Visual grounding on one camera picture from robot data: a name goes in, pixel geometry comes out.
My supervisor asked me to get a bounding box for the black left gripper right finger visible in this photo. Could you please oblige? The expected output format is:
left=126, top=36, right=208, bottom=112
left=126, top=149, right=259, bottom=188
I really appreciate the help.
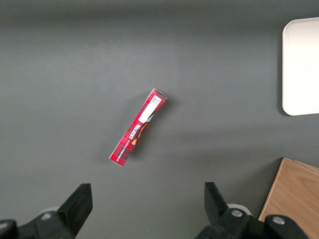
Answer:
left=194, top=182, right=310, bottom=239

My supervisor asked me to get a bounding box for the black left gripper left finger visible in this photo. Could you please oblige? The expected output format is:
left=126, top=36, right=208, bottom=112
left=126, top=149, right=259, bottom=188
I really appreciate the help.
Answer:
left=0, top=183, right=94, bottom=239

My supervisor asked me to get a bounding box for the white plastic tray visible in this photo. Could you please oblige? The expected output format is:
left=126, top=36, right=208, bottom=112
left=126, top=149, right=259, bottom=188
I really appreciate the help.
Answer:
left=282, top=16, right=319, bottom=117

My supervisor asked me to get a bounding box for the wooden board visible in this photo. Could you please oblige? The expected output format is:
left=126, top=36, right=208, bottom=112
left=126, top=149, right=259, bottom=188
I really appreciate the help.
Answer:
left=258, top=157, right=319, bottom=239

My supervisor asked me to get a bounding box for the red tartan shortbread box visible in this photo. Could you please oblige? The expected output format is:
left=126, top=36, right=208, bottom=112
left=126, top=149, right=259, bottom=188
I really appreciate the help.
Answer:
left=109, top=88, right=168, bottom=168

